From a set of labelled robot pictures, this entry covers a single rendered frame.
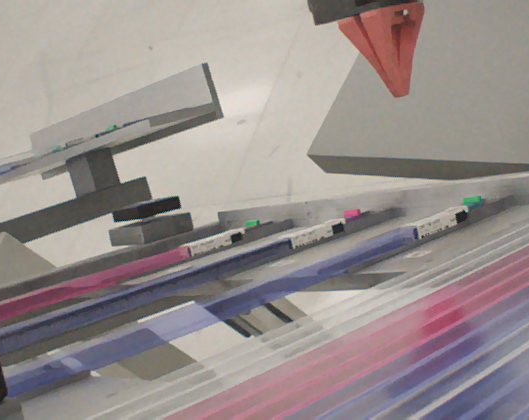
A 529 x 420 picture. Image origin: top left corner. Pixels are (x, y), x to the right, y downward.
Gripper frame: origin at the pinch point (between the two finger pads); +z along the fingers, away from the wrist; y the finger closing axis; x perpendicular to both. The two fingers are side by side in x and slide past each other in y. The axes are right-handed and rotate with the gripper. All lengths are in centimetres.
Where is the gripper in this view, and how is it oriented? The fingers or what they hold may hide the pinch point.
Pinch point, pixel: (399, 86)
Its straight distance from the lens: 80.5
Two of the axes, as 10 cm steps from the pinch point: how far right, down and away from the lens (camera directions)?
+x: 6.7, -2.6, 7.0
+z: 2.4, 9.6, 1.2
